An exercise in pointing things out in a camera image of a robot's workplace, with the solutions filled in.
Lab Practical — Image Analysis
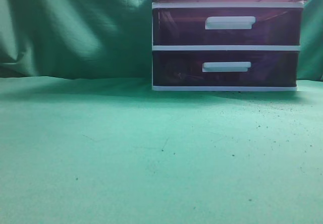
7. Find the white plastic drawer cabinet frame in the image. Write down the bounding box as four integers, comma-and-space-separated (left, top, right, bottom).
152, 0, 306, 91

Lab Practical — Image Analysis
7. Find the green cloth backdrop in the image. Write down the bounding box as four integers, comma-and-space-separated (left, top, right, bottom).
0, 0, 323, 81

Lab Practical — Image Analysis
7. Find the green cloth table cover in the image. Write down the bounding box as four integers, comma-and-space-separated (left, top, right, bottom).
1, 77, 322, 223

